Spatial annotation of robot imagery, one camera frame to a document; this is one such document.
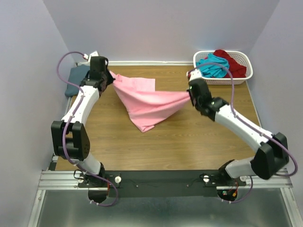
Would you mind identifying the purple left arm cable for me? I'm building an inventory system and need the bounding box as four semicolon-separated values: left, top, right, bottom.
55;51;119;208

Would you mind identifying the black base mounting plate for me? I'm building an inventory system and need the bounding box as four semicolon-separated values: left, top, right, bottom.
75;170;246;202

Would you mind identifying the dark red t shirt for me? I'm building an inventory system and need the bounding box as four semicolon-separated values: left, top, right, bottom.
213;50;247;79

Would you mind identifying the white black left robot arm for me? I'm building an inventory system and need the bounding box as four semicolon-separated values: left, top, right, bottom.
51;54;114;187

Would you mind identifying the pink t shirt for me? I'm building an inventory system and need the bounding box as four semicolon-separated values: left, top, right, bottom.
110;72;190;133

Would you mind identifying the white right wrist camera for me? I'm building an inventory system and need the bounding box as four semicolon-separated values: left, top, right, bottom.
187;69;203;82

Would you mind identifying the folded grey-blue t shirt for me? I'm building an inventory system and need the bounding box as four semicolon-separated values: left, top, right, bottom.
65;65;89;97

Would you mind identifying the aluminium frame rail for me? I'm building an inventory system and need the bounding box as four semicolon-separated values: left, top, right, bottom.
27;168;299;227

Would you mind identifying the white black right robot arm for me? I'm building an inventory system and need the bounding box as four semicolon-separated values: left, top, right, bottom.
188;79;289;185

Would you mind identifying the turquoise t shirt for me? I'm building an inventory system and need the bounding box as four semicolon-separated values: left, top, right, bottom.
196;53;230;78

